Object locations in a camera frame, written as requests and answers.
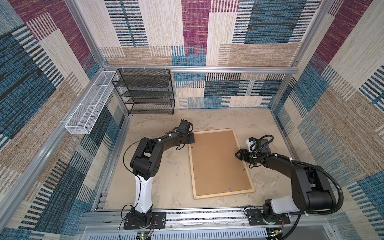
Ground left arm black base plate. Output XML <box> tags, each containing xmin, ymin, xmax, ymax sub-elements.
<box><xmin>123</xmin><ymin>211</ymin><xmax>167</xmax><ymax>230</ymax></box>

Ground black wire mesh shelf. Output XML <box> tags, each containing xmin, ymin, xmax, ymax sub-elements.
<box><xmin>112</xmin><ymin>68</ymin><xmax>176</xmax><ymax>115</ymax></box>

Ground white wire mesh basket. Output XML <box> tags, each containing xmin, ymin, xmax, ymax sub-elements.
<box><xmin>65</xmin><ymin>71</ymin><xmax>116</xmax><ymax>135</ymax></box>

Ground aluminium mounting rail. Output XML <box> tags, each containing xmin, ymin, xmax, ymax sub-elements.
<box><xmin>74</xmin><ymin>205</ymin><xmax>334</xmax><ymax>240</ymax></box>

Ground brown cardboard backing board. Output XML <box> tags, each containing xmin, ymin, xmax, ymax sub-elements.
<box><xmin>190</xmin><ymin>130</ymin><xmax>253</xmax><ymax>196</ymax></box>

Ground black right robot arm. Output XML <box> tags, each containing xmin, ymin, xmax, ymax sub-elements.
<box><xmin>235</xmin><ymin>135</ymin><xmax>344</xmax><ymax>225</ymax></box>

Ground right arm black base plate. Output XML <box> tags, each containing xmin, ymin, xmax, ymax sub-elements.
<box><xmin>245</xmin><ymin>208</ymin><xmax>291</xmax><ymax>226</ymax></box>

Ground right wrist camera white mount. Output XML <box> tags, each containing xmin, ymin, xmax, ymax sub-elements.
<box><xmin>246</xmin><ymin>137</ymin><xmax>257</xmax><ymax>152</ymax></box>

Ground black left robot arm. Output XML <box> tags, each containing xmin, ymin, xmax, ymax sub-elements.
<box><xmin>130</xmin><ymin>119</ymin><xmax>195</xmax><ymax>227</ymax></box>

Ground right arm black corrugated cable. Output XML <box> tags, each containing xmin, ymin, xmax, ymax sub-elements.
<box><xmin>278</xmin><ymin>158</ymin><xmax>345</xmax><ymax>240</ymax></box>

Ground light wooden picture frame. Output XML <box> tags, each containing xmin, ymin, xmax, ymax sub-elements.
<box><xmin>188</xmin><ymin>128</ymin><xmax>256</xmax><ymax>200</ymax></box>

